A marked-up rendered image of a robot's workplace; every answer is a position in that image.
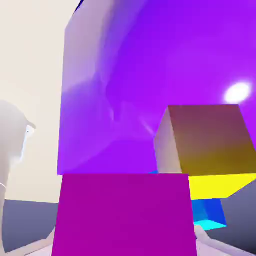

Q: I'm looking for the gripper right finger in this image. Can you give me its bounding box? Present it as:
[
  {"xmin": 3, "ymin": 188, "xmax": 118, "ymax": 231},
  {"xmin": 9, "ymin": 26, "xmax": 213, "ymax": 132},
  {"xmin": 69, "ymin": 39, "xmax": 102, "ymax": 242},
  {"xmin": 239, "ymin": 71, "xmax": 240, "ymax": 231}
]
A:
[{"xmin": 194, "ymin": 224, "xmax": 253, "ymax": 256}]

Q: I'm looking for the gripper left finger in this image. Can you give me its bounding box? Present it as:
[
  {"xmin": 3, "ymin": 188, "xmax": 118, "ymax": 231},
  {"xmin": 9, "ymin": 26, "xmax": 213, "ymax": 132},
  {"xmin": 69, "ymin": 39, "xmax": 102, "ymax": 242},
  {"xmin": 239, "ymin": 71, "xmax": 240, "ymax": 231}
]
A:
[{"xmin": 23, "ymin": 227, "xmax": 57, "ymax": 256}]

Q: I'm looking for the small magenta cube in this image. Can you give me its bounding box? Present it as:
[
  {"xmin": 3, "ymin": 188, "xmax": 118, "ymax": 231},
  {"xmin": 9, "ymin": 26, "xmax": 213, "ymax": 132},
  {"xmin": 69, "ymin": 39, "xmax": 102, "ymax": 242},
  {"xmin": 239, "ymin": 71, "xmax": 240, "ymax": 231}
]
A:
[{"xmin": 51, "ymin": 173, "xmax": 199, "ymax": 256}]

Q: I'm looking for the small blue cube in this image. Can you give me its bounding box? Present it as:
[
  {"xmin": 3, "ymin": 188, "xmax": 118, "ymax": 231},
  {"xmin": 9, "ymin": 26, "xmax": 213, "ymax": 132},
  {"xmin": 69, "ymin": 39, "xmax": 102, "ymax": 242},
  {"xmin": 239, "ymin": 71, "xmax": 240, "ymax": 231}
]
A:
[{"xmin": 148, "ymin": 169, "xmax": 228, "ymax": 231}]

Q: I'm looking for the small yellow cube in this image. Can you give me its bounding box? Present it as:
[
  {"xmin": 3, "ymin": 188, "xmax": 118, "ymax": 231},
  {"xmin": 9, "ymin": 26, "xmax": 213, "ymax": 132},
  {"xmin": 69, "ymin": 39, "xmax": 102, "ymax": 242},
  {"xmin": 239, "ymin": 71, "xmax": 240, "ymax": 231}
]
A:
[{"xmin": 153, "ymin": 104, "xmax": 256, "ymax": 201}]

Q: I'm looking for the large purple box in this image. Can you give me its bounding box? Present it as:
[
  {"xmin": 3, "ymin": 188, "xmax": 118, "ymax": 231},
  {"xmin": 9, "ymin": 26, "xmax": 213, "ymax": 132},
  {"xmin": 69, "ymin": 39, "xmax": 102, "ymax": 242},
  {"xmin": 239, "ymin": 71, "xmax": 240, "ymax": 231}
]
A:
[{"xmin": 56, "ymin": 0, "xmax": 256, "ymax": 176}]

